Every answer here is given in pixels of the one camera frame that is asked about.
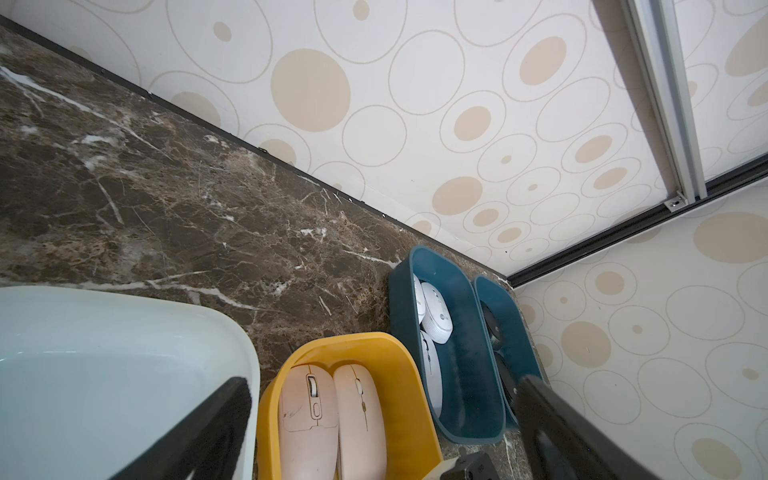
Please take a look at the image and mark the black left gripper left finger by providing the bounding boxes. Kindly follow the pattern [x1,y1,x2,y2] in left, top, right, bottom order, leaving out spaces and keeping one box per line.
[113,377,252,479]

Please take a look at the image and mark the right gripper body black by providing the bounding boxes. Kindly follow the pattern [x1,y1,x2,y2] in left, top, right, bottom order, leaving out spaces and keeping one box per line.
[440,451,500,480]

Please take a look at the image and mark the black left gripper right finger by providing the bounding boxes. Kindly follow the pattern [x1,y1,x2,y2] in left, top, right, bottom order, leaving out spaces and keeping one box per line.
[515,376,656,479]

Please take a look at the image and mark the yellow storage box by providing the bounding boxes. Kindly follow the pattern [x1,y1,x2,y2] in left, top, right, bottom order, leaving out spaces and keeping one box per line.
[257,332,442,479]

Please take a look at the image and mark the black mouse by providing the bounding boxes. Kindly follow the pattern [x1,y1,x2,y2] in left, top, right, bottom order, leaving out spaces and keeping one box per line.
[481,302,504,349]
[494,352,517,410]

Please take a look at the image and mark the pink mouse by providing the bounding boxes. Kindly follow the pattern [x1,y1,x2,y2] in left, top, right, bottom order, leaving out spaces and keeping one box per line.
[333,364,387,479]
[278,365,339,479]

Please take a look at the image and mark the white mouse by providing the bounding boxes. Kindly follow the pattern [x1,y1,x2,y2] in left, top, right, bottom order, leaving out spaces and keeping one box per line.
[412,275,426,324]
[421,282,453,344]
[420,330,443,416]

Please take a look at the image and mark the white storage box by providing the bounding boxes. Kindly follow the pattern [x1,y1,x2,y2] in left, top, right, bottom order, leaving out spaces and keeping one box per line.
[1,286,260,479]

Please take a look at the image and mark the left teal storage box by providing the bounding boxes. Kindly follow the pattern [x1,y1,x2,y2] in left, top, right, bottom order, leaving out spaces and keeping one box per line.
[388,246,506,445]

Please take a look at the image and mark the teal storage box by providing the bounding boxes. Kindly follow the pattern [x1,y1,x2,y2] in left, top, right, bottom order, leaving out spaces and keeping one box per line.
[472,276,543,430]
[388,246,506,445]

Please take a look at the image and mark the right teal storage box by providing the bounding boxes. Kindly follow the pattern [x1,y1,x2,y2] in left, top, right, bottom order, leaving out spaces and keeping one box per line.
[472,276,543,430]

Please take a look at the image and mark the horizontal aluminium frame bar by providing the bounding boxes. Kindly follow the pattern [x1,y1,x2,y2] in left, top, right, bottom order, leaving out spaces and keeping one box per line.
[622,1,708,213]

